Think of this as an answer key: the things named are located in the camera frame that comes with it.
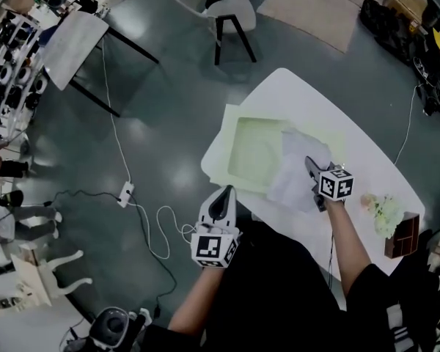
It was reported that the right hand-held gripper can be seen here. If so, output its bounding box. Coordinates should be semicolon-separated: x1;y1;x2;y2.
304;155;355;213

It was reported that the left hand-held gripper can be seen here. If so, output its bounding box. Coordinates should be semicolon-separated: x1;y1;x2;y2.
190;184;242;270

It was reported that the white cloth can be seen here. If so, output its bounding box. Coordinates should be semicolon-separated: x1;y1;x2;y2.
266;128;334;213

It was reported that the pale green tray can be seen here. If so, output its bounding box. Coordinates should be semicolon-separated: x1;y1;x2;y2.
208;103;348;198

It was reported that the person's right forearm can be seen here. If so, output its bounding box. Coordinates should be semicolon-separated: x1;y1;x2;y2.
323;199;374;299

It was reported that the person's left forearm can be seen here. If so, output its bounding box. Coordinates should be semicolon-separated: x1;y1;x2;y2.
167;266;225;341

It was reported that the pink vase with white flowers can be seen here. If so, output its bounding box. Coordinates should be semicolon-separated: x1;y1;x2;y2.
361;192;405;240

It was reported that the white power strip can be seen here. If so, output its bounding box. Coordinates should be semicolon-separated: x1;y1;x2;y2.
117;181;135;209

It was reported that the person's black clothing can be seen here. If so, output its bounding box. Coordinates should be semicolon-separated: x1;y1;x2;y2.
142;219;440;352

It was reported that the brown wooden organizer box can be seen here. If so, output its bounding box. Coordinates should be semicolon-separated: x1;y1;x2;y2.
384;211;422;260

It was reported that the white humanoid robot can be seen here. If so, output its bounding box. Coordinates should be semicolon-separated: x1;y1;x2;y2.
89;306;148;352

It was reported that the black bag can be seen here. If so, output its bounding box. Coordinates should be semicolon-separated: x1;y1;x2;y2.
359;0;423;66

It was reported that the beige rug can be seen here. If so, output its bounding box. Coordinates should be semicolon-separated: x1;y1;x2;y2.
256;0;364;55

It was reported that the grey chair with black legs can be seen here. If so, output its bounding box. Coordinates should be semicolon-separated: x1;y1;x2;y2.
172;0;258;66

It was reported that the white curved-leg stool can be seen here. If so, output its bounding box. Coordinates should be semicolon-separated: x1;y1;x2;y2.
10;243;93;308

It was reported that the grey table with black legs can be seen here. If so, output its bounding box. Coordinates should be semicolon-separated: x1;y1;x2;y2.
41;10;161;119

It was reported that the shelf of black headsets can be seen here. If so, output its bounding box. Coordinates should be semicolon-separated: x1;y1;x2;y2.
0;11;45;143

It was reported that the looped white cable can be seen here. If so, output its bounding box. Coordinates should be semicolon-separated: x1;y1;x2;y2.
133;202;207;260

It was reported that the long black cable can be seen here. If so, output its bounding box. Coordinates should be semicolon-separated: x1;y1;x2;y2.
125;192;177;319

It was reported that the thin black cable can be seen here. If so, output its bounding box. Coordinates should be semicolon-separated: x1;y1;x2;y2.
43;189;122;209

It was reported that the long white cable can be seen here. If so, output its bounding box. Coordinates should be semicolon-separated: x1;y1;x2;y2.
100;38;133;185

